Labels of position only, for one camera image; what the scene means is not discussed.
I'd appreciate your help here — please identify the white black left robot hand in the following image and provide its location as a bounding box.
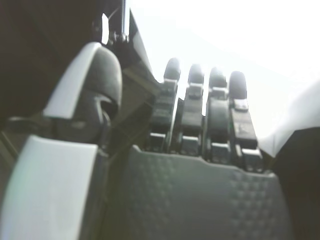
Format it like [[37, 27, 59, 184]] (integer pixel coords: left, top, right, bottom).
[[0, 41, 295, 240]]

